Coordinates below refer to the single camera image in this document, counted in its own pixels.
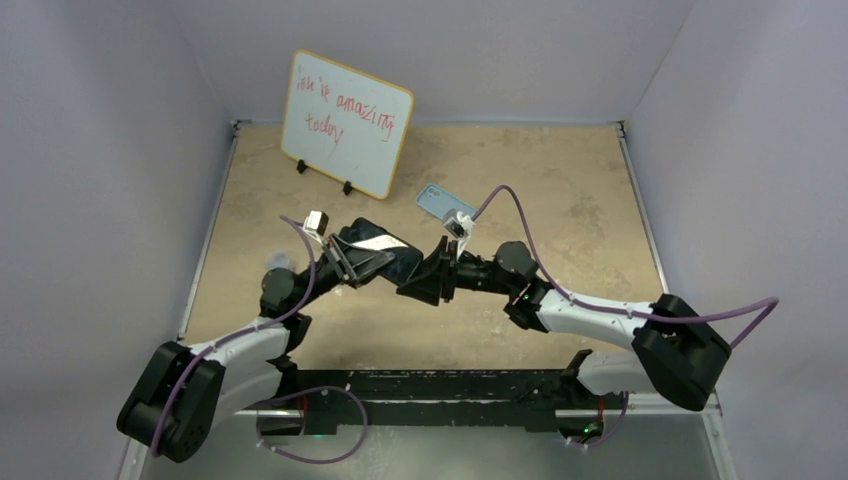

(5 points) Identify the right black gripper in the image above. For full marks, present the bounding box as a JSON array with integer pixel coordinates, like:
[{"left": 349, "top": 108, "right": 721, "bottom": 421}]
[{"left": 398, "top": 236, "right": 516, "bottom": 306}]

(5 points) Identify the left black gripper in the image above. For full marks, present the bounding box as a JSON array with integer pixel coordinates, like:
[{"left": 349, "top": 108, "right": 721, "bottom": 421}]
[{"left": 292, "top": 234, "right": 396, "bottom": 312}]

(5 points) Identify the black phone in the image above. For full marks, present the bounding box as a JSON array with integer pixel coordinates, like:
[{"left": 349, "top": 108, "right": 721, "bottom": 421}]
[{"left": 338, "top": 217, "right": 423, "bottom": 286}]

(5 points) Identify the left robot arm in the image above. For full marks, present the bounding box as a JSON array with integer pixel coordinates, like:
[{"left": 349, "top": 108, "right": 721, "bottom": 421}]
[{"left": 116, "top": 234, "right": 406, "bottom": 463}]

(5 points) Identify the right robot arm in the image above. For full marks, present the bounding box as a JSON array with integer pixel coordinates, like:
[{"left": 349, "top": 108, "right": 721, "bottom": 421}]
[{"left": 397, "top": 238, "right": 732, "bottom": 411}]

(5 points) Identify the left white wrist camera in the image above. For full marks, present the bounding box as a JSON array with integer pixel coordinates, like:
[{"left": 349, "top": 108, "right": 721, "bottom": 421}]
[{"left": 301, "top": 210, "right": 329, "bottom": 245}]

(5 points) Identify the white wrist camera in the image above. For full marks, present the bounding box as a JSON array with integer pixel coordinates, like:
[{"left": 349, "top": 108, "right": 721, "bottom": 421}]
[
  {"left": 443, "top": 209, "right": 475, "bottom": 259},
  {"left": 301, "top": 210, "right": 329, "bottom": 245}
]

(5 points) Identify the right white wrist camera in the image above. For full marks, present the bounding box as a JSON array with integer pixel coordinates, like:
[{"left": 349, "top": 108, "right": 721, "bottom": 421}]
[{"left": 443, "top": 209, "right": 475, "bottom": 259}]

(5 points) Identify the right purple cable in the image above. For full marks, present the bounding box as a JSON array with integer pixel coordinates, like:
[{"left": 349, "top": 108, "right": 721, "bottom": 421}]
[{"left": 471, "top": 185, "right": 780, "bottom": 452}]

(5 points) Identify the purple cable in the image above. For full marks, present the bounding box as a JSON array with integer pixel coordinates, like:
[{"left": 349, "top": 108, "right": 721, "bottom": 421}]
[
  {"left": 471, "top": 185, "right": 780, "bottom": 452},
  {"left": 148, "top": 215, "right": 370, "bottom": 465}
]

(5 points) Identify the white board with orange frame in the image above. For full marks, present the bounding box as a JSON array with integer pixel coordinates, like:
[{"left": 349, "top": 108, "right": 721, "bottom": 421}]
[{"left": 280, "top": 49, "right": 415, "bottom": 200}]

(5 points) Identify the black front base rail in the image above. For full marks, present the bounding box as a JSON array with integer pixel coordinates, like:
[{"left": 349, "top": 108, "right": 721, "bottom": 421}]
[{"left": 262, "top": 369, "right": 605, "bottom": 435}]

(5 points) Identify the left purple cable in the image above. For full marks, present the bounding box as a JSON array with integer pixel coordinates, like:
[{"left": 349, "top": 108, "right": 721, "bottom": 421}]
[{"left": 148, "top": 215, "right": 370, "bottom": 465}]

